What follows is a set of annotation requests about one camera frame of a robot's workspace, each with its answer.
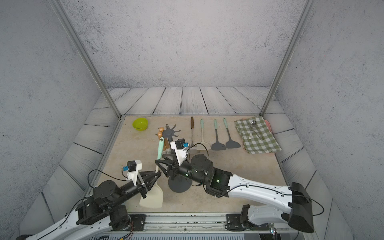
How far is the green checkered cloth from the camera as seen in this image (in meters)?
1.01

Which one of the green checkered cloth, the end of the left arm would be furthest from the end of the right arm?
the green checkered cloth

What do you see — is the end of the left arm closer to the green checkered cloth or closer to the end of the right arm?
the end of the right arm
